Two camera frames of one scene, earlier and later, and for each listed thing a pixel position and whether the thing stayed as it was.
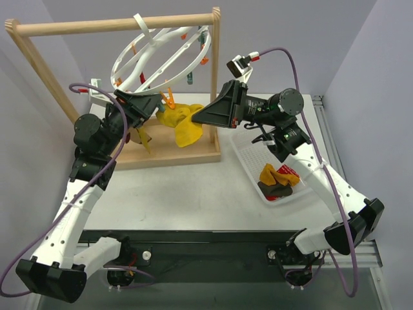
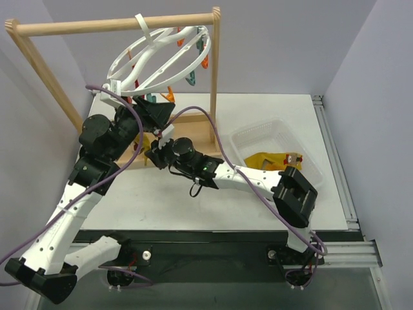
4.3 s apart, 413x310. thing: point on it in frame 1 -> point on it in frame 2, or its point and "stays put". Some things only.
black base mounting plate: x=211 y=256 stays put
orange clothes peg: x=170 y=101 stays put
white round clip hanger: x=153 y=60 stays put
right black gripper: x=239 y=104 -> x=160 y=155
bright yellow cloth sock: x=179 y=115 -> x=272 y=161
